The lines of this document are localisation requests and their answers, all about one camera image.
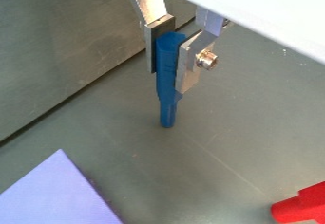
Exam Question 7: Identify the red hexagonal peg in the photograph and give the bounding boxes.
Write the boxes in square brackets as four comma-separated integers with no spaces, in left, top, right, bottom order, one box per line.
[271,181,325,224]

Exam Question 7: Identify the purple base block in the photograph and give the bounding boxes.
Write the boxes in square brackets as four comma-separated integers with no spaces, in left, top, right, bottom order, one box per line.
[0,150,124,224]

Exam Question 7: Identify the gripper 1 silver left finger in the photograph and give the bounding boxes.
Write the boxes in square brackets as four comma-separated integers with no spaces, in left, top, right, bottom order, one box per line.
[130,0,176,73]

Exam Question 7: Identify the blue hexagonal peg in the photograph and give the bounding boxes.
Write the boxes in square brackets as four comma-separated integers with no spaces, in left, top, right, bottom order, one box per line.
[156,32,186,128]

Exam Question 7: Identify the gripper 1 silver right finger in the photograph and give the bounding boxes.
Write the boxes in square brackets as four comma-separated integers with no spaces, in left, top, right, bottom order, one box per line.
[176,7,225,93]

